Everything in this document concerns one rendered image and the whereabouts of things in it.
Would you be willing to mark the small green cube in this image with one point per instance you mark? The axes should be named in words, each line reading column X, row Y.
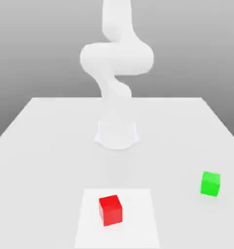
column 210, row 184

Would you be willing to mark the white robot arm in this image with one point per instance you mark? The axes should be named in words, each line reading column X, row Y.
column 117, row 58

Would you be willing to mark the small red cube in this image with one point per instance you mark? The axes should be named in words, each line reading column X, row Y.
column 111, row 212

